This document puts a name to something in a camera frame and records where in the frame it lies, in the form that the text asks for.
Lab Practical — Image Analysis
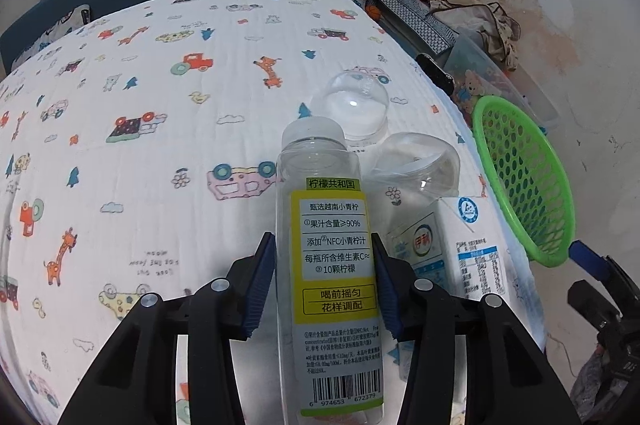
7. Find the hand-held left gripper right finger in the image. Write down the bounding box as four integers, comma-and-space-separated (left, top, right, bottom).
370, 234, 583, 425

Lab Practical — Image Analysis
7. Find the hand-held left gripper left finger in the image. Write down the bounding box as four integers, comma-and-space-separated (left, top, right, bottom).
57, 232, 278, 425

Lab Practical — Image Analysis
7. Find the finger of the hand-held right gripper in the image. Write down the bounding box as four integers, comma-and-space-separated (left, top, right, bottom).
569, 241, 640, 301

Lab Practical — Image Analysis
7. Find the green mesh plastic basket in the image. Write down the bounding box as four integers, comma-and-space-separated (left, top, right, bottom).
472, 95, 576, 266

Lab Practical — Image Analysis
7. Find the clear yellow label bottle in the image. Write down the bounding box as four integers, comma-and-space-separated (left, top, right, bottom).
276, 117, 386, 425

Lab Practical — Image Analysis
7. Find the person's right hand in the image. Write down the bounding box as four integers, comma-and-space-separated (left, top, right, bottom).
570, 347, 621, 413

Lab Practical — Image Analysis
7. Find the white blue milk carton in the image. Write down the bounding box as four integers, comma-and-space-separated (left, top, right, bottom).
382, 196, 516, 381

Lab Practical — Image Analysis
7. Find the clear plastic cup near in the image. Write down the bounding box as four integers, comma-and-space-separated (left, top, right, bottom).
362, 132, 461, 206

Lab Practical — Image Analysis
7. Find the clear plastic cup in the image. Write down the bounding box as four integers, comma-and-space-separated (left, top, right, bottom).
317, 72, 390, 144
362, 132, 461, 206

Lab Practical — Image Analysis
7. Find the clear plastic cup far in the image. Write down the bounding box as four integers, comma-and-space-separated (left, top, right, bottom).
317, 72, 390, 144

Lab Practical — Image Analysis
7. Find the white cartoon print blanket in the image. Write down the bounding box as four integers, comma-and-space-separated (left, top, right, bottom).
0, 0, 546, 425

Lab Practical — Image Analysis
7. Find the clear plastic storage bin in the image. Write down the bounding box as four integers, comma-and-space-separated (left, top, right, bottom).
442, 27, 561, 130

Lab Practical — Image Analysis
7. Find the black plastic device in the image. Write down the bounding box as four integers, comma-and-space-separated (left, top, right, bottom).
416, 52, 453, 92

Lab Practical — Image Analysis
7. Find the beige patterned cloth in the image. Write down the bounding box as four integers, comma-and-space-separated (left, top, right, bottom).
432, 0, 521, 70

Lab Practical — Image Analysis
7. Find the checked pattern box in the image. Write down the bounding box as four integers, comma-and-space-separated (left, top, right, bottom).
372, 0, 458, 56

